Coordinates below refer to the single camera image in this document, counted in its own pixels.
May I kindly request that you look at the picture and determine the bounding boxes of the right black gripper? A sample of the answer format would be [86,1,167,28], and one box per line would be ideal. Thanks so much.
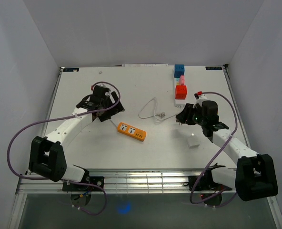
[176,104,206,126]

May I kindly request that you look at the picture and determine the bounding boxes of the white multicolour power strip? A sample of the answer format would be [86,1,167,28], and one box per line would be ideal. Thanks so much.
[138,71,191,125]

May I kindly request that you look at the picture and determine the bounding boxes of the red cube socket adapter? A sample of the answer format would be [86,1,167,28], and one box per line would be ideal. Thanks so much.
[175,85,187,100]

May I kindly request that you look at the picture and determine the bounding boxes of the white plug adapter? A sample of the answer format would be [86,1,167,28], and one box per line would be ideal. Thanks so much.
[187,135,201,148]

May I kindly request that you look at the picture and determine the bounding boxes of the orange power strip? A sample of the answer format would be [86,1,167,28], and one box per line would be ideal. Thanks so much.
[110,119,147,142]

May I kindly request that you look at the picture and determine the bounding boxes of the pink plug adapter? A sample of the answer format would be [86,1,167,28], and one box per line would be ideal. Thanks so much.
[178,75,185,85]

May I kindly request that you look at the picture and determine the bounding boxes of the blue cube socket adapter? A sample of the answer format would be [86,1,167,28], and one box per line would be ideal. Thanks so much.
[174,64,185,78]

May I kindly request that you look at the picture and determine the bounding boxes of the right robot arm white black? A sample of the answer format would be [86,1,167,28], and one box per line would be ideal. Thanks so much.
[176,100,278,201]

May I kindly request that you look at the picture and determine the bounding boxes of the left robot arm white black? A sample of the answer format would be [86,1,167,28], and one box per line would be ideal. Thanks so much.
[29,84,125,191]

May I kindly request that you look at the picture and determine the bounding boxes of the right corner label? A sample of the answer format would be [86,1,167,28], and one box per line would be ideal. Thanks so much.
[205,66,222,71]

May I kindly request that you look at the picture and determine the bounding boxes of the corner label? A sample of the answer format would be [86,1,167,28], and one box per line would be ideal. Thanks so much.
[205,66,222,71]
[62,68,79,72]

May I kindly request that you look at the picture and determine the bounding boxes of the left corner label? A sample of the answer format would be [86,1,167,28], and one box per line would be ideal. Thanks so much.
[62,68,79,72]

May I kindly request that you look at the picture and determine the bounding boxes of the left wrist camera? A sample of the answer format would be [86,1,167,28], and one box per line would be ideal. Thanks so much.
[91,82,109,91]

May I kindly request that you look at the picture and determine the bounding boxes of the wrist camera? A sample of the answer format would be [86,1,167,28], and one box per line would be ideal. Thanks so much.
[194,91,208,106]
[91,82,109,91]

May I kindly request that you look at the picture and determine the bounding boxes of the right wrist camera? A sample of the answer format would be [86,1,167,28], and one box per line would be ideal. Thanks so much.
[194,91,208,106]

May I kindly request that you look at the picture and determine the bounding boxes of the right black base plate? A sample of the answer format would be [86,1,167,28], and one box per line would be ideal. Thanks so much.
[183,176,232,191]

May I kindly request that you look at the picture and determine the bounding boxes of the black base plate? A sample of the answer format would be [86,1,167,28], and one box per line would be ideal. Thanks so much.
[183,176,232,191]
[62,176,105,192]

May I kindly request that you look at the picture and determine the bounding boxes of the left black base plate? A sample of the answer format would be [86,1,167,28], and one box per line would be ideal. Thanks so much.
[62,176,105,192]

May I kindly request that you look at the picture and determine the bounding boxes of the aluminium frame rail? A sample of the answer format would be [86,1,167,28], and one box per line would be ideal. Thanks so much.
[16,170,200,194]

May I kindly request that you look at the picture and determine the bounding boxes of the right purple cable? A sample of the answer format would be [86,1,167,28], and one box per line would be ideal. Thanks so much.
[190,92,239,208]

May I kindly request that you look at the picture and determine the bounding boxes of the purple cable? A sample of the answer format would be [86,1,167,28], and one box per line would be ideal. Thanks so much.
[7,81,121,216]
[190,92,239,208]

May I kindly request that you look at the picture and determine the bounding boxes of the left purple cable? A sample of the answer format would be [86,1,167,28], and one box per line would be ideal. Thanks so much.
[7,81,121,216]

